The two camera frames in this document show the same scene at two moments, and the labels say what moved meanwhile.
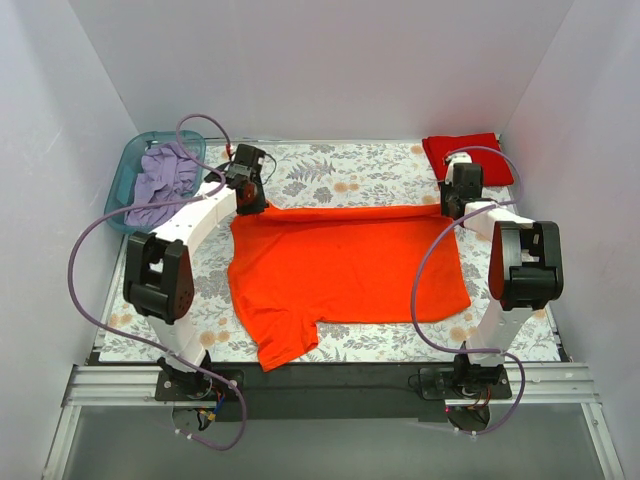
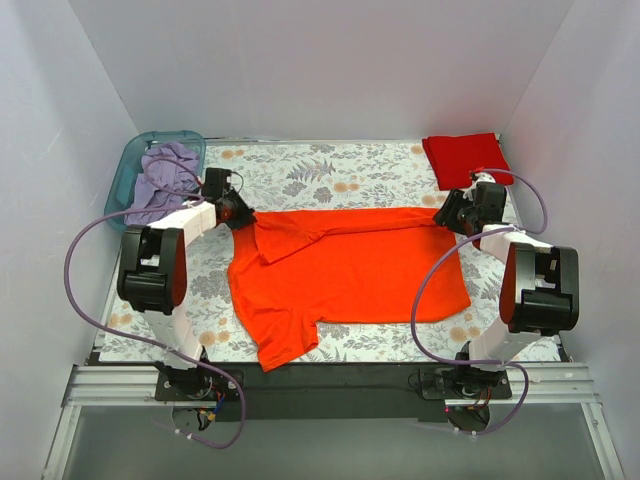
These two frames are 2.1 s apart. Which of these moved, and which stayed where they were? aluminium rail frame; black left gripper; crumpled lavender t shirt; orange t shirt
Moved: black left gripper
Stayed: aluminium rail frame; orange t shirt; crumpled lavender t shirt
